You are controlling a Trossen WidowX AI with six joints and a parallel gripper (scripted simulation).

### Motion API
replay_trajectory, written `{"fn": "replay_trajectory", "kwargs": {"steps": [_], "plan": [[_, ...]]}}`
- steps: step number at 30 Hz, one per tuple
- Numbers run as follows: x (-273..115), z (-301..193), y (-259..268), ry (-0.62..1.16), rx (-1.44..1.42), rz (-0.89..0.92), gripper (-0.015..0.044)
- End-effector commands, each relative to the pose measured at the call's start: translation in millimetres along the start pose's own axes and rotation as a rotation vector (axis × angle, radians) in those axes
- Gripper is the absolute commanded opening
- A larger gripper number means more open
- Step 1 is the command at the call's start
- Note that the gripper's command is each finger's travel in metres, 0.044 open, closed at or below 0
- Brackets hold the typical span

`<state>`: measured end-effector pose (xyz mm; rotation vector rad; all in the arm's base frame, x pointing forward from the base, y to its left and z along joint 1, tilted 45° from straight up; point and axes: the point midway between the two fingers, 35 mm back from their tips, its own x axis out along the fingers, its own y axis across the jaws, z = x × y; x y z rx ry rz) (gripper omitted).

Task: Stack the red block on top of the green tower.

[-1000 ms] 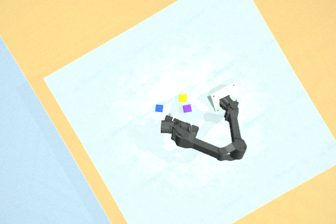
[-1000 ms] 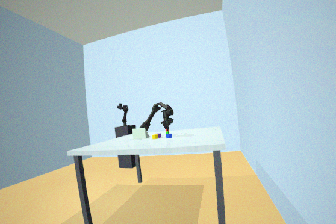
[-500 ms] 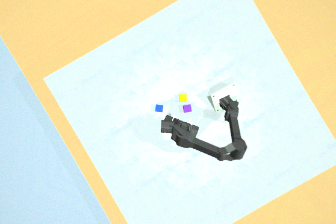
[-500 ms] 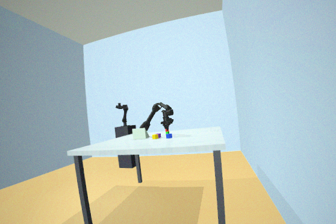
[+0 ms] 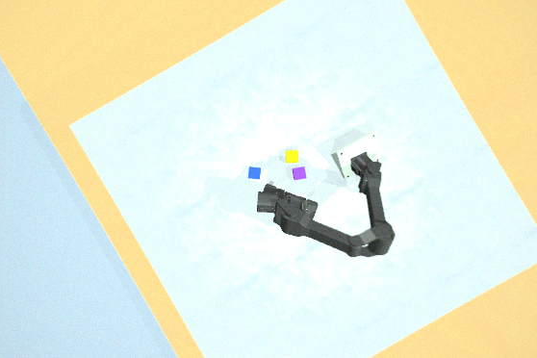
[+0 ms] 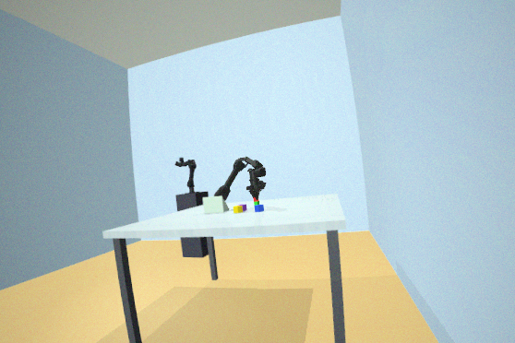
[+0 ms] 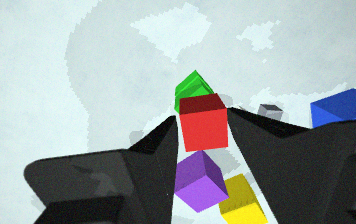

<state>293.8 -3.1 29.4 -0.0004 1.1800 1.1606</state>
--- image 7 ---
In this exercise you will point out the green block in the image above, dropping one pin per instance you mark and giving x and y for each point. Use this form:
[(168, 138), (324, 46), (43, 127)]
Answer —
[(187, 81), (196, 88)]

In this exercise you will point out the blue block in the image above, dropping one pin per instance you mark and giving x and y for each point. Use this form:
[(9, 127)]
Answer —
[(338, 107)]

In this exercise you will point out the purple cube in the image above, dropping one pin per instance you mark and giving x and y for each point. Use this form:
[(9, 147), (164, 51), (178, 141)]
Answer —
[(199, 182)]

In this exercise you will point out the red block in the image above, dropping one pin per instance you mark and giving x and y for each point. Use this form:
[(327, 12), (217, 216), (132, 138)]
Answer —
[(204, 122)]

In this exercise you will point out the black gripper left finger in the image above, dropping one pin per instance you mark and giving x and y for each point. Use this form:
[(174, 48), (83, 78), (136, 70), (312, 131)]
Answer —
[(144, 174)]

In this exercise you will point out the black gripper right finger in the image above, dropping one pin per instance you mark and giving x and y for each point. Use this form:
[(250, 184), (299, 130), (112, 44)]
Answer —
[(296, 168)]

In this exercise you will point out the yellow block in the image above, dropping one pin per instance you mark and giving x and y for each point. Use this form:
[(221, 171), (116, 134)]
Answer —
[(242, 206)]

